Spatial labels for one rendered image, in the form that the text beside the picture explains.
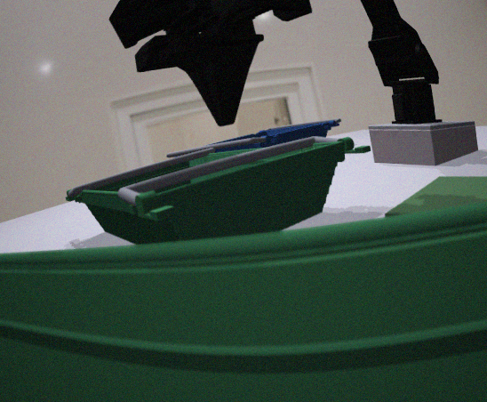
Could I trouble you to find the green box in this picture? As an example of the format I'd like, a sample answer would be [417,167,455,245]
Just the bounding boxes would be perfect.
[385,176,487,217]

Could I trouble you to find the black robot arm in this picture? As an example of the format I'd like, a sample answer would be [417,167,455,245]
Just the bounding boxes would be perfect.
[109,0,443,125]

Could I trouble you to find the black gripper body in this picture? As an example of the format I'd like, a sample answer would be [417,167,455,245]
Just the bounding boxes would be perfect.
[134,0,312,72]

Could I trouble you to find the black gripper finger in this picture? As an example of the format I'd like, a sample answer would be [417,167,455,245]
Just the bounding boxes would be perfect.
[184,34,264,126]
[163,51,222,126]

